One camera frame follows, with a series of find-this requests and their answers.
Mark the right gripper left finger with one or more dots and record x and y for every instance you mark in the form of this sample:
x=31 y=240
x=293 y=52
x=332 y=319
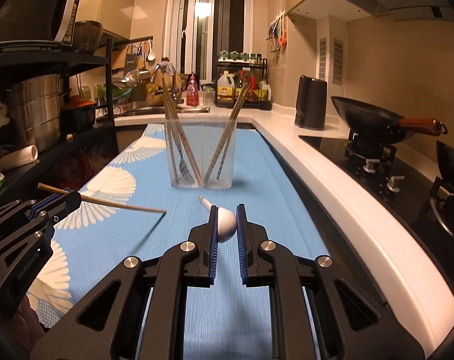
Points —
x=138 y=310

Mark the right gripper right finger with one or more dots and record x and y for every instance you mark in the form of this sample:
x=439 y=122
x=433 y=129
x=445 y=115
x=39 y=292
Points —
x=317 y=310

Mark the wooden chopstick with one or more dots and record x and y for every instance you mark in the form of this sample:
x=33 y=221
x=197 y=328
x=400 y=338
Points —
x=171 y=105
x=230 y=127
x=168 y=128
x=188 y=150
x=227 y=134
x=101 y=202

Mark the white ceramic spoon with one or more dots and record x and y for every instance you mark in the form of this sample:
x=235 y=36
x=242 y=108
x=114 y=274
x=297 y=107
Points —
x=226 y=224

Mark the chrome kitchen faucet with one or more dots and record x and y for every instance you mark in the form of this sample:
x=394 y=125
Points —
x=164 y=76

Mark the hanging kitchen tools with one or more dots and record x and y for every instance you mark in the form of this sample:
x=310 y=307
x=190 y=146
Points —
x=277 y=38

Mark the person's left hand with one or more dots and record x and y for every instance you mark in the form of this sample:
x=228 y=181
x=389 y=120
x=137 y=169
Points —
x=24 y=330

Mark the white paper roll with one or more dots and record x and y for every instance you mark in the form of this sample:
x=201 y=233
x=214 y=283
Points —
x=18 y=158

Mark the black metal shelf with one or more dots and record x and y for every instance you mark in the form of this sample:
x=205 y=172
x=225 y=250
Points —
x=75 y=158

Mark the blue patterned tablecloth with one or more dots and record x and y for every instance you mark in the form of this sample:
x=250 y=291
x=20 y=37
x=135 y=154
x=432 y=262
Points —
x=139 y=308

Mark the orange lidded pot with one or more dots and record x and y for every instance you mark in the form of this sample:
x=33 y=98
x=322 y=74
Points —
x=77 y=116

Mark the steel stock pot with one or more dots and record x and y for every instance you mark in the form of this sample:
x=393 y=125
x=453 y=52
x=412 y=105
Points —
x=34 y=106

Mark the black gas stove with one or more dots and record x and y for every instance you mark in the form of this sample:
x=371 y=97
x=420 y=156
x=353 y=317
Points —
x=425 y=207

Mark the clear plastic utensil holder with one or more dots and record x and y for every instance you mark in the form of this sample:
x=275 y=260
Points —
x=204 y=135

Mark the brown bowl on shelf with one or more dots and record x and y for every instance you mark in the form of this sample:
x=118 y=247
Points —
x=87 y=36

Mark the hanging white ladle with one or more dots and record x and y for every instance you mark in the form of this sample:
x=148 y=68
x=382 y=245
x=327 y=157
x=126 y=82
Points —
x=151 y=57

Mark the red dish soap bottle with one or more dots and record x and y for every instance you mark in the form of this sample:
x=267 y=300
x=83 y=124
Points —
x=192 y=92

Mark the glass jar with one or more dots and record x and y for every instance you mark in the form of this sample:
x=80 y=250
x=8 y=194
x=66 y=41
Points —
x=209 y=96

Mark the yellow oil jug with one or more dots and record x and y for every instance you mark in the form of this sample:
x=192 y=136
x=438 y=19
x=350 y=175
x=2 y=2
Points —
x=225 y=90

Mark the black spice rack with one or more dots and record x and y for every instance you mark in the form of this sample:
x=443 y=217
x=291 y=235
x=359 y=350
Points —
x=255 y=74

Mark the black wok red handle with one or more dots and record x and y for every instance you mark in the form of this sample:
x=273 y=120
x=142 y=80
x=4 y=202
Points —
x=379 y=125

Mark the white window frame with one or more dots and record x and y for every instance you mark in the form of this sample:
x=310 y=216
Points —
x=196 y=31

